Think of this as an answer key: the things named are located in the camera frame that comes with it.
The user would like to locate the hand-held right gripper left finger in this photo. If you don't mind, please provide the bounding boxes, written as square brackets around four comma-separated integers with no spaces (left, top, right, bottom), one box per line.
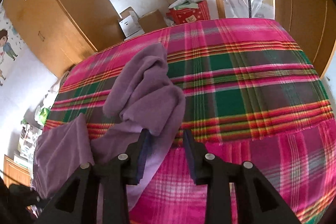
[34,130,151,224]

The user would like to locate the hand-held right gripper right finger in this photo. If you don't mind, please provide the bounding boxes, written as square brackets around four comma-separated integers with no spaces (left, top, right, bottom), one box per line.
[183,130,301,224]

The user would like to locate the purple fleece pants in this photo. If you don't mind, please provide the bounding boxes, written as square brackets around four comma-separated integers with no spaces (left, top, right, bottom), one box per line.
[33,43,186,214]

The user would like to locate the pink green plaid blanket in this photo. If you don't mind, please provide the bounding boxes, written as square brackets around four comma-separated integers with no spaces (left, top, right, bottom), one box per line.
[43,17,336,224]

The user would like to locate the green tissue packet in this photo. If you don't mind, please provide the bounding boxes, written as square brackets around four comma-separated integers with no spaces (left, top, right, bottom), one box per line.
[35,105,52,125]

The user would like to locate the white cardboard box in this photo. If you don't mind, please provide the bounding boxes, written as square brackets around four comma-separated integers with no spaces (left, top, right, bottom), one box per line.
[118,6,145,39]

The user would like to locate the small brown cardboard box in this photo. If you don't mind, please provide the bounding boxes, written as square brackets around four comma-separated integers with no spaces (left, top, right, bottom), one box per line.
[137,9,166,33]

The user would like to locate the red gift box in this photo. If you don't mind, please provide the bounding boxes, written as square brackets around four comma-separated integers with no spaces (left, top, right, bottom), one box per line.
[169,1,211,25]

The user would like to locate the wooden wardrobe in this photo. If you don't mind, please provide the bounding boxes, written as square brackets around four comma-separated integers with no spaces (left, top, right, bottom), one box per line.
[2,0,126,78]

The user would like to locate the wooden door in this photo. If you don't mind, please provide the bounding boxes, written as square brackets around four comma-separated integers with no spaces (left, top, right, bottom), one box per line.
[268,0,336,78]

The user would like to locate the cartoon wall poster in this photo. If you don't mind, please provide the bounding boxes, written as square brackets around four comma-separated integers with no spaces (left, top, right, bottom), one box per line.
[0,7,27,87]

